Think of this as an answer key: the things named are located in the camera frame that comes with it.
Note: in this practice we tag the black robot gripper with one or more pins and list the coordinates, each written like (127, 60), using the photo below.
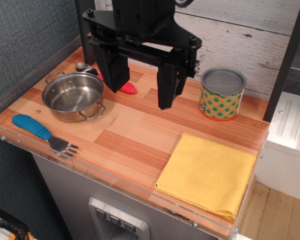
(129, 25)

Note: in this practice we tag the silver steel pot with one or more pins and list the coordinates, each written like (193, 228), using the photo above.
(74, 97)

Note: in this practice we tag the yellow rag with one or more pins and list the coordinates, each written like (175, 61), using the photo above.
(208, 175)

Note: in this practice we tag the green orange patterned can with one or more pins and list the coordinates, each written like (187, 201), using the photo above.
(221, 93)

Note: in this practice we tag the grey cabinet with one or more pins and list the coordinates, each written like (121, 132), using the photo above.
(71, 192)

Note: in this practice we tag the grey dispenser panel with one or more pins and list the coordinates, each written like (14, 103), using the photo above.
(112, 223)

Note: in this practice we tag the red handled spoon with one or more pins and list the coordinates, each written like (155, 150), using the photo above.
(127, 88)

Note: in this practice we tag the dark grey vertical post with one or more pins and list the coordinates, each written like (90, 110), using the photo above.
(84, 29)

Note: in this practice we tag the blue handled fork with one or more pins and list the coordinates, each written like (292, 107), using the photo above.
(59, 146)

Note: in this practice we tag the dark grey right post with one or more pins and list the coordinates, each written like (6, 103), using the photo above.
(283, 71)

